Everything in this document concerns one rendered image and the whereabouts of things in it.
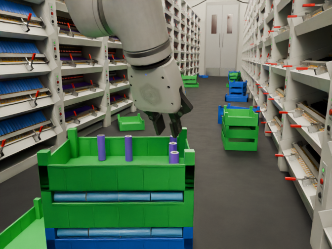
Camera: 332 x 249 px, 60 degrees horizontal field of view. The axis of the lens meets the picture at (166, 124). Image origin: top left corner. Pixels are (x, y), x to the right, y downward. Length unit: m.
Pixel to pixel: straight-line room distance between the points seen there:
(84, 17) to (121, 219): 0.38
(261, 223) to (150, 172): 0.65
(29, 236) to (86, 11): 0.79
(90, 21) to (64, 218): 0.38
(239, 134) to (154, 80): 1.38
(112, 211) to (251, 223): 0.63
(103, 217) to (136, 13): 0.39
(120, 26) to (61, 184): 0.32
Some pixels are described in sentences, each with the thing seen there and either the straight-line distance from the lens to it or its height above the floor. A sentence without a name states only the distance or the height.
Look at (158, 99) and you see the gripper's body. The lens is 0.54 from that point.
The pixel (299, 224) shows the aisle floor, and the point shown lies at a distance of 1.17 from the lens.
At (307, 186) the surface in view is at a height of 0.12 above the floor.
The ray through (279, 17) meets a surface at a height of 0.84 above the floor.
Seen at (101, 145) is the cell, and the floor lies 0.37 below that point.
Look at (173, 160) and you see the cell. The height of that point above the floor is 0.37.
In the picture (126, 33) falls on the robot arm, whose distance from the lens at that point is 0.49.
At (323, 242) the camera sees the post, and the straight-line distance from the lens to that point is 0.98.
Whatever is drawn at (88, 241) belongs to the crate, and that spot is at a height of 0.21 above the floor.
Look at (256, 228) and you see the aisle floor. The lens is 1.10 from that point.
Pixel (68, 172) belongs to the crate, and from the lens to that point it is 0.59.
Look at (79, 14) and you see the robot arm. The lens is 0.52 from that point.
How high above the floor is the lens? 0.57
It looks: 13 degrees down
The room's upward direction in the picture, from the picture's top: straight up
